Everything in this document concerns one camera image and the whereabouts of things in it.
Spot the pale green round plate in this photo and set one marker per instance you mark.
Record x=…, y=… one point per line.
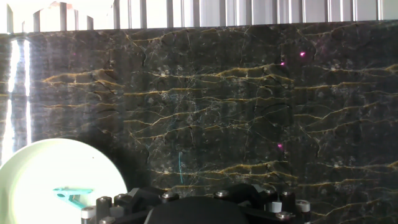
x=46, y=168

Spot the teal plastic clothespin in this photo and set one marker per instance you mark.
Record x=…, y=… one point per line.
x=70, y=193

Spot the black marble pattern mat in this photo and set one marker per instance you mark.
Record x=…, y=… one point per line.
x=217, y=109

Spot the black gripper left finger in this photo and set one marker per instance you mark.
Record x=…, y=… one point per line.
x=140, y=199

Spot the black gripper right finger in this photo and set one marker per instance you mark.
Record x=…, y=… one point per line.
x=267, y=199

